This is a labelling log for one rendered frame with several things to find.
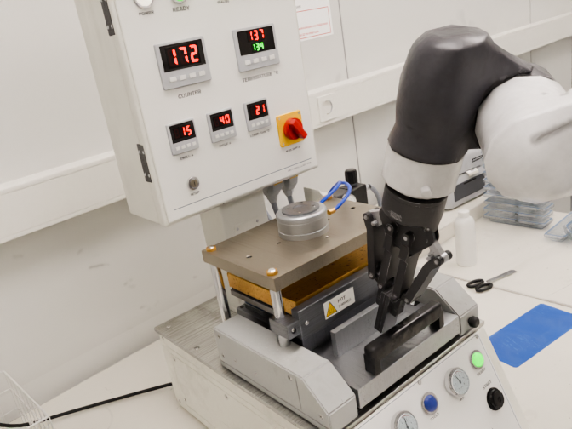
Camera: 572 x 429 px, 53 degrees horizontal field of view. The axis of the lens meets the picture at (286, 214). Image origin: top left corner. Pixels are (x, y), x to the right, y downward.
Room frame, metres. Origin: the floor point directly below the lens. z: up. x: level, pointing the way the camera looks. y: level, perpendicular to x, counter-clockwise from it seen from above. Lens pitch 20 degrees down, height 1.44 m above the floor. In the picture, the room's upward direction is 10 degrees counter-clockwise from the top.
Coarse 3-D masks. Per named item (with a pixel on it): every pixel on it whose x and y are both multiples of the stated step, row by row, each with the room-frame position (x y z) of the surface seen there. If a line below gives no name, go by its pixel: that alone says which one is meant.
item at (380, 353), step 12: (432, 300) 0.73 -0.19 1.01; (420, 312) 0.70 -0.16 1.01; (432, 312) 0.70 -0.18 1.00; (396, 324) 0.68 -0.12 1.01; (408, 324) 0.68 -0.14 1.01; (420, 324) 0.69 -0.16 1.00; (432, 324) 0.72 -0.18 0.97; (384, 336) 0.66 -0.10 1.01; (396, 336) 0.66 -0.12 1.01; (408, 336) 0.67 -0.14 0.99; (372, 348) 0.64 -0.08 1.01; (384, 348) 0.64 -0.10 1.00; (396, 348) 0.66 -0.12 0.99; (372, 360) 0.63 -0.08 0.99; (372, 372) 0.63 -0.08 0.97
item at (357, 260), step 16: (352, 256) 0.82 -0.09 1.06; (320, 272) 0.78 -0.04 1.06; (336, 272) 0.77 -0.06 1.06; (352, 272) 0.77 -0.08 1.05; (240, 288) 0.81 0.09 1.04; (256, 288) 0.77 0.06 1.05; (288, 288) 0.75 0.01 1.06; (304, 288) 0.74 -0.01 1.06; (320, 288) 0.73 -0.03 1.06; (256, 304) 0.78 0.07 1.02; (288, 304) 0.71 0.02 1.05
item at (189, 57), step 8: (168, 48) 0.87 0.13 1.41; (176, 48) 0.88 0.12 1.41; (184, 48) 0.88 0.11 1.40; (192, 48) 0.89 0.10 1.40; (168, 56) 0.87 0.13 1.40; (176, 56) 0.88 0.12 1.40; (184, 56) 0.88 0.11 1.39; (192, 56) 0.89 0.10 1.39; (168, 64) 0.87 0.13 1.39; (176, 64) 0.87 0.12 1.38; (184, 64) 0.88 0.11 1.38; (192, 64) 0.89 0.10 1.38
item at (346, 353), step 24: (360, 312) 0.73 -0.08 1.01; (408, 312) 0.77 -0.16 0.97; (336, 336) 0.69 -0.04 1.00; (360, 336) 0.71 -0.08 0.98; (432, 336) 0.70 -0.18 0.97; (336, 360) 0.68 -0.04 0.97; (360, 360) 0.67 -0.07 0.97; (384, 360) 0.66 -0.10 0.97; (408, 360) 0.67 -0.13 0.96; (360, 384) 0.62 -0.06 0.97; (384, 384) 0.64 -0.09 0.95; (360, 408) 0.61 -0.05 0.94
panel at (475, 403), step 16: (464, 352) 0.73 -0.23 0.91; (480, 352) 0.74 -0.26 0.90; (432, 368) 0.69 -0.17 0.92; (448, 368) 0.70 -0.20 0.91; (464, 368) 0.71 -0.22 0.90; (480, 368) 0.72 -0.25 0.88; (416, 384) 0.67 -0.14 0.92; (432, 384) 0.68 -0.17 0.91; (480, 384) 0.71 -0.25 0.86; (496, 384) 0.73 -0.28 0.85; (400, 400) 0.64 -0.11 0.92; (416, 400) 0.65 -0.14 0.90; (448, 400) 0.67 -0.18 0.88; (464, 400) 0.69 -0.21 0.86; (480, 400) 0.70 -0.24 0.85; (384, 416) 0.62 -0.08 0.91; (416, 416) 0.64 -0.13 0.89; (432, 416) 0.65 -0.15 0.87; (448, 416) 0.66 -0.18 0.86; (464, 416) 0.67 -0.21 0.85; (480, 416) 0.68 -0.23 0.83; (496, 416) 0.70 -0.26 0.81; (512, 416) 0.71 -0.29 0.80
